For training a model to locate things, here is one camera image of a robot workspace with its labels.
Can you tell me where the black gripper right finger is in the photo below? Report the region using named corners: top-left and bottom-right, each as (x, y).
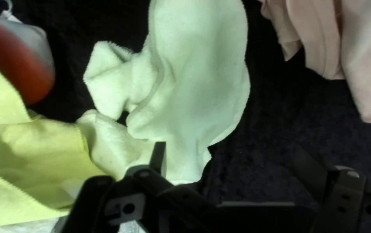
top-left (292, 144), bottom-right (371, 233)

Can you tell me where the yellow cloth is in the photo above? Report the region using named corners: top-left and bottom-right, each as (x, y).
top-left (0, 25), bottom-right (108, 231)

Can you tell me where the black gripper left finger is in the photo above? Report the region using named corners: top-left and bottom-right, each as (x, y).
top-left (60, 142), bottom-right (221, 233)

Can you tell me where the red radish toy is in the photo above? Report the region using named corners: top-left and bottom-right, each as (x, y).
top-left (0, 19), bottom-right (56, 105)

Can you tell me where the black tablecloth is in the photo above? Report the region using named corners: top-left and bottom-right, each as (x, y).
top-left (0, 0), bottom-right (371, 233)

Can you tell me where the peach cloth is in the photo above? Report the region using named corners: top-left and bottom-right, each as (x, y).
top-left (259, 0), bottom-right (371, 127)

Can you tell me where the pale green cloth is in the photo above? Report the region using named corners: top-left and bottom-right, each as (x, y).
top-left (76, 0), bottom-right (252, 187)

